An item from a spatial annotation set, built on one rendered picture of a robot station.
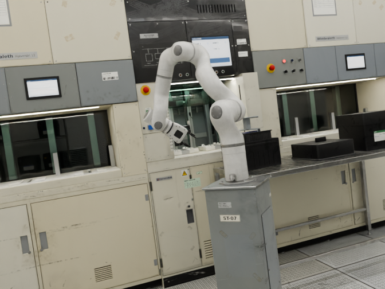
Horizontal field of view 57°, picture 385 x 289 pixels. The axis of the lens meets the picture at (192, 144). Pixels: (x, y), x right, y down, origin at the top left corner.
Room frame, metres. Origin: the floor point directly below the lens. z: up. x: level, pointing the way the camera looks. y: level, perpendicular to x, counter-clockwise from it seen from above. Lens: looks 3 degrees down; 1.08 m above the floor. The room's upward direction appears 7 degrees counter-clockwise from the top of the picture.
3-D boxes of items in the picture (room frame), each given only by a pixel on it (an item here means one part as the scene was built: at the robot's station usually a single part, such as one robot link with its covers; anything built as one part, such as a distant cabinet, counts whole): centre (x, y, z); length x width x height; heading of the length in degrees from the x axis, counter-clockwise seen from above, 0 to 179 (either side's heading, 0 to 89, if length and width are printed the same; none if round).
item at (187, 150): (2.77, 0.09, 0.89); 0.22 x 0.21 x 0.04; 18
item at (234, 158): (1.82, -0.21, 0.85); 0.19 x 0.19 x 0.18
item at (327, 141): (2.36, -0.85, 0.83); 0.29 x 0.29 x 0.13; 19
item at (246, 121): (2.32, -0.37, 0.93); 0.24 x 0.20 x 0.32; 27
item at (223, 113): (1.80, -0.19, 1.07); 0.19 x 0.12 x 0.24; 144
